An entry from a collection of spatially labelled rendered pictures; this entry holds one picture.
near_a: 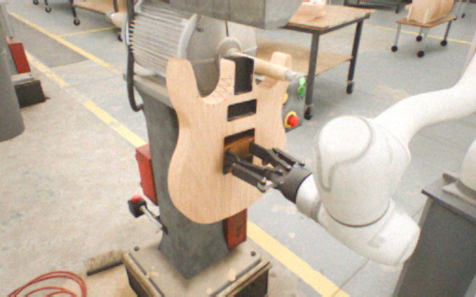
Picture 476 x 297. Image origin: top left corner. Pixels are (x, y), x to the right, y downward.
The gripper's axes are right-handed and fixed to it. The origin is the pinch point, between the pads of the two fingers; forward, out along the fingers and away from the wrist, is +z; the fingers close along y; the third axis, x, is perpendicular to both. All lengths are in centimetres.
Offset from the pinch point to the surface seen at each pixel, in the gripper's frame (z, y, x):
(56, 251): 121, -24, -109
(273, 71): 0.7, 9.9, 17.7
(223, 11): 1.3, -5.2, 31.4
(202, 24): 19.8, 3.6, 25.9
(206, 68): 18.9, 4.2, 15.2
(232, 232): 34, 30, -64
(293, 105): 17.9, 41.4, -2.9
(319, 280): 10, 71, -103
